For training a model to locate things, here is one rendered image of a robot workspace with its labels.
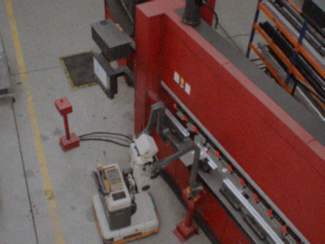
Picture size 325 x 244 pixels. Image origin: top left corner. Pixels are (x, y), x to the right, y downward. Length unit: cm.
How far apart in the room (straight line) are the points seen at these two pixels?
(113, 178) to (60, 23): 451
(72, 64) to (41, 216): 292
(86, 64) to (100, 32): 274
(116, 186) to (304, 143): 212
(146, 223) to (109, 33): 217
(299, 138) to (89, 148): 350
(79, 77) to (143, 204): 281
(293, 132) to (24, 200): 357
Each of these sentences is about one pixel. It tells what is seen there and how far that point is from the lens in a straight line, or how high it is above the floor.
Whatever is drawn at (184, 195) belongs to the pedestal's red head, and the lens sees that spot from 488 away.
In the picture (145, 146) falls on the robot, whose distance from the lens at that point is 445.
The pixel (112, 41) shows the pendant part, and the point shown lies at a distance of 477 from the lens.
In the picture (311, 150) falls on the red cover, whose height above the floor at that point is 229.
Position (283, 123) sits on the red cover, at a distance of 359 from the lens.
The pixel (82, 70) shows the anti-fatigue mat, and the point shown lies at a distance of 749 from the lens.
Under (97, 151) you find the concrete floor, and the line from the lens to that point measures 622.
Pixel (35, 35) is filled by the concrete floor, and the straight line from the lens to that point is 841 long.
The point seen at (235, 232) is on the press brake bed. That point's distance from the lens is 480.
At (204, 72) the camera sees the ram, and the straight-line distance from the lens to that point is 428.
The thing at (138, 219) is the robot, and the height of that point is 28.
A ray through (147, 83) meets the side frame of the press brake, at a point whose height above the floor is 143.
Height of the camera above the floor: 472
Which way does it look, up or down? 45 degrees down
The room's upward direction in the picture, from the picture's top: 5 degrees clockwise
